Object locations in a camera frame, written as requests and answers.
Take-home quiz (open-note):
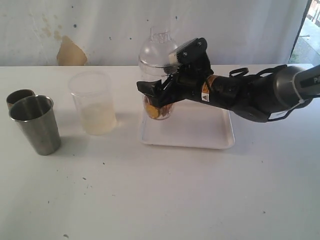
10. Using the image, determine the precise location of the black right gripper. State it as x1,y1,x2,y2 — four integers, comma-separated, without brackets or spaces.
136,37,213,108

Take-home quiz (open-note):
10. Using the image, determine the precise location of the clear plastic shaker cup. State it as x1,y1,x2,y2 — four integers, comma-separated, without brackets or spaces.
138,61,177,121

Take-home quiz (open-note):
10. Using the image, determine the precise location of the clear dome shaker lid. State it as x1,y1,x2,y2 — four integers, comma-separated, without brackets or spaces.
138,25,178,82

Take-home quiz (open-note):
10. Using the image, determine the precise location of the stainless steel cup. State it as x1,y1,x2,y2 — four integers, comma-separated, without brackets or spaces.
9,94,61,156

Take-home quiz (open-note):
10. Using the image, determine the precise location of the brown wooden cup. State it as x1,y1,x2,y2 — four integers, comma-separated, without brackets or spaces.
6,89,36,110

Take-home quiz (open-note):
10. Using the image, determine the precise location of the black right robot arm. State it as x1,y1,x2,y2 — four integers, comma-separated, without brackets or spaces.
136,37,320,123

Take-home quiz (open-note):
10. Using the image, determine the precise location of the white rectangular plastic tray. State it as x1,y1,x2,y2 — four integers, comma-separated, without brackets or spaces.
138,100,235,150

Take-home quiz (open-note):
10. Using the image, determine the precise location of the translucent white plastic cup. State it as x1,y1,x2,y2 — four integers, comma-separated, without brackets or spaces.
68,71,117,136

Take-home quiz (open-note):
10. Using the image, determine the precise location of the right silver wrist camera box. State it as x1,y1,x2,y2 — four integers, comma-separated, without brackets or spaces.
168,38,199,65

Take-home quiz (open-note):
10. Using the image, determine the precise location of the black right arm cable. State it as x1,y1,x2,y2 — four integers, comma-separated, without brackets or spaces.
228,64,313,121

